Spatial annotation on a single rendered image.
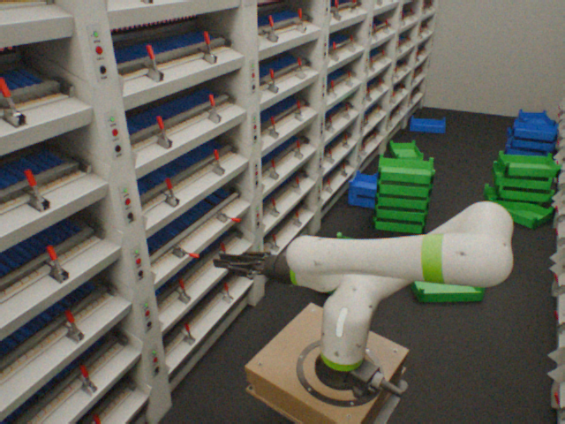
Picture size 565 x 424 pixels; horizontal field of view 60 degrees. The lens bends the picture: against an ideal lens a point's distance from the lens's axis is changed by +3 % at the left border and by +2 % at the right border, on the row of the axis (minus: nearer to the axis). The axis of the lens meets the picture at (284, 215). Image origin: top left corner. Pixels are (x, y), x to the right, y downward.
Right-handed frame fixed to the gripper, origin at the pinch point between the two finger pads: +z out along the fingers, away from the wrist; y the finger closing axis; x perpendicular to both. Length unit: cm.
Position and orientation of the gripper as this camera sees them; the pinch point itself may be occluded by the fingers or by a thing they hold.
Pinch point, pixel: (225, 261)
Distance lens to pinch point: 156.3
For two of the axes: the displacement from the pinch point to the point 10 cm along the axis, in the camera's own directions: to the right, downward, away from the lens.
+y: 4.5, -4.4, 7.8
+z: -8.8, -0.5, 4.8
